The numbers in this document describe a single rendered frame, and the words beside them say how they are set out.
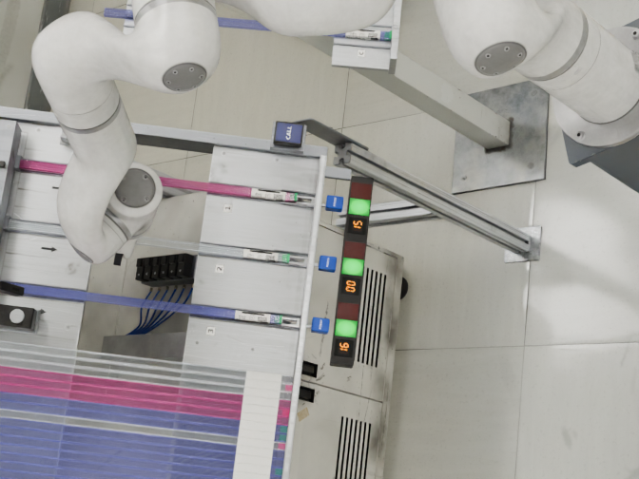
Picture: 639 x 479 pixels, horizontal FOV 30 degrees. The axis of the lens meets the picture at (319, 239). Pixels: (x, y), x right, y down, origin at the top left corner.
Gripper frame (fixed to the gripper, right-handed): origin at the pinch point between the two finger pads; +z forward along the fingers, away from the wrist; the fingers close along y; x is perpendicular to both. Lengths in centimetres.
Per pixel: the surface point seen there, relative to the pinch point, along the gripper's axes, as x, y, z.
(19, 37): -39, -108, 185
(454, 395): 80, 11, 52
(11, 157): -20.4, -10.8, -0.3
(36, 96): -30, -91, 190
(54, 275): -9.9, 7.8, 2.6
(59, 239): -10.2, 1.5, 2.6
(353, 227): 39.6, -7.5, -5.2
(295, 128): 26.5, -22.5, -8.5
